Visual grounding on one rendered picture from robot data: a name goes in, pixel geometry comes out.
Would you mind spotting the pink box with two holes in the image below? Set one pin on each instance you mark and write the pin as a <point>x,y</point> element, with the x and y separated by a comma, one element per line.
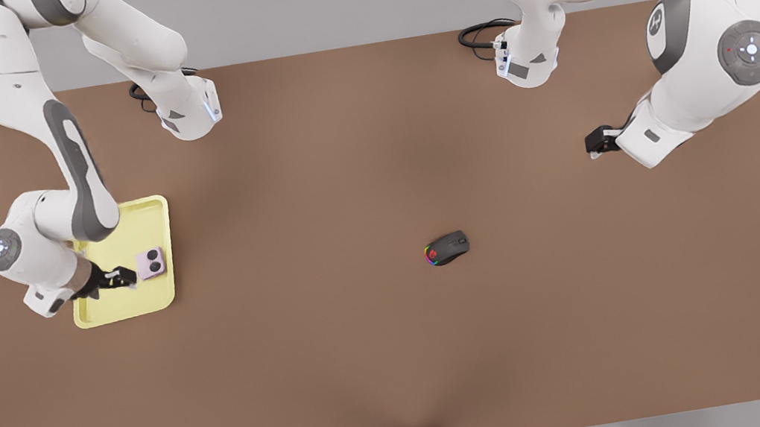
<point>152,263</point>

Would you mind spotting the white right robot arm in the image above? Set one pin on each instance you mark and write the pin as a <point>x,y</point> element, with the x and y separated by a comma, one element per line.
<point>73,176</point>

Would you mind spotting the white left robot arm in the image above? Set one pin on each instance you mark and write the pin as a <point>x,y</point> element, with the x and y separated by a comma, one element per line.
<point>703,59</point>

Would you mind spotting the yellow plastic tray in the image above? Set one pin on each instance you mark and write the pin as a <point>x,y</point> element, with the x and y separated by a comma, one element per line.
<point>137,302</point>

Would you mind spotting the black computer mouse, coloured lights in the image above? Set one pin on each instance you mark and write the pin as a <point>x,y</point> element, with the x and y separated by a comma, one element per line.
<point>448,248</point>

